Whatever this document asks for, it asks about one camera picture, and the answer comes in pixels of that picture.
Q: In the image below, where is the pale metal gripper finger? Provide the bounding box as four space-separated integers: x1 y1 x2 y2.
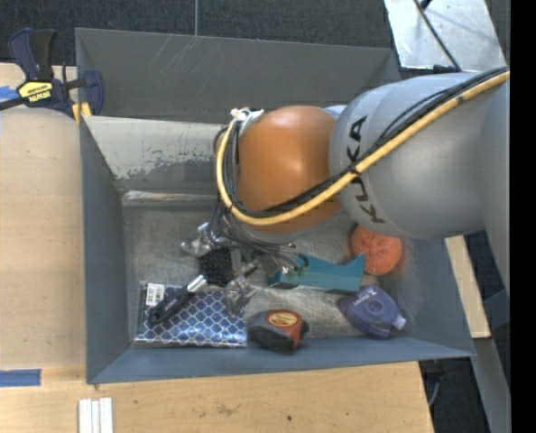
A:
239 280 261 309
224 281 242 318

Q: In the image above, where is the blue patterned flat packet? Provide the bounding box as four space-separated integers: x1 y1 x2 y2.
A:
131 281 249 349

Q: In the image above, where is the orange and black tape measure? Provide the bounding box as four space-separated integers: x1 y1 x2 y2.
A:
246 309 310 355

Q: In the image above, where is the grey metal bin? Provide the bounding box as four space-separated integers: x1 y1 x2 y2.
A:
74 27 477 385

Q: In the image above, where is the purple tape dispenser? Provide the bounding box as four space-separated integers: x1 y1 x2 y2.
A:
337 283 408 340

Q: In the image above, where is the orange ball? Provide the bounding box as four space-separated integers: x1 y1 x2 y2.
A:
350 225 404 277

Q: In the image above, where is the pale wood board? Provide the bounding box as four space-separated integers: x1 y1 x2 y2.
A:
0 104 88 372

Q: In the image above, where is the black handled tool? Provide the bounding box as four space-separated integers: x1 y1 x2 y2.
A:
147 274 208 327

